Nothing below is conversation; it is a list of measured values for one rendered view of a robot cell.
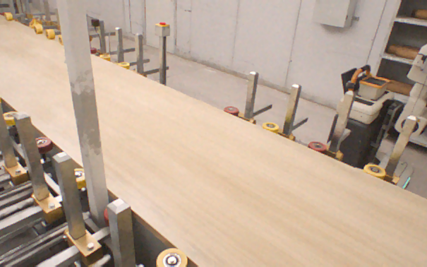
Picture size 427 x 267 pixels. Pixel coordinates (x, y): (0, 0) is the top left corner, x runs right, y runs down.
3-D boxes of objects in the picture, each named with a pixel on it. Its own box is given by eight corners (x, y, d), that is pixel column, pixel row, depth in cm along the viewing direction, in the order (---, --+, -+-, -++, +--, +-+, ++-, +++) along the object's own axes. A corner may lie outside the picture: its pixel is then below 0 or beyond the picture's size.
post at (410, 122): (370, 205, 144) (409, 113, 121) (377, 209, 142) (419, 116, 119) (368, 209, 142) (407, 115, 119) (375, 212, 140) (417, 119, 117)
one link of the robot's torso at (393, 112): (375, 135, 228) (387, 105, 216) (387, 124, 247) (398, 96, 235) (415, 150, 213) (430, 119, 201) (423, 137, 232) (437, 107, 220)
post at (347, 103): (322, 177, 157) (349, 89, 134) (328, 181, 155) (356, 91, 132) (319, 181, 155) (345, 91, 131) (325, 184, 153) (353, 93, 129)
